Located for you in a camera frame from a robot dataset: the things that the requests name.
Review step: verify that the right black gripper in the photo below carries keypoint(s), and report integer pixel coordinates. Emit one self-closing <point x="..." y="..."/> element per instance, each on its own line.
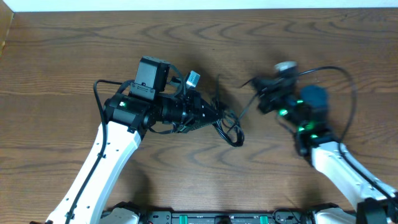
<point x="268" y="97"/>

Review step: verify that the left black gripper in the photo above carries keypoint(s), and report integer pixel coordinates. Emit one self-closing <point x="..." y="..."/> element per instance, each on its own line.
<point x="196" y="102"/>

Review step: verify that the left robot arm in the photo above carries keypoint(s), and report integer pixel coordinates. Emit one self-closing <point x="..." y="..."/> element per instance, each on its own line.
<point x="125" y="118"/>

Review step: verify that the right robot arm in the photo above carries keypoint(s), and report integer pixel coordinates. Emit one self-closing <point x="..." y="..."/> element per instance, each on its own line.
<point x="373" y="201"/>

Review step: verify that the cardboard panel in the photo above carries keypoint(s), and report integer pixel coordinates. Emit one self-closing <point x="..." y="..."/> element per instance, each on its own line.
<point x="6" y="18"/>

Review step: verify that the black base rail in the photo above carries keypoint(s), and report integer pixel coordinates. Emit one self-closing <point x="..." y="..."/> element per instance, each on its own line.
<point x="236" y="217"/>

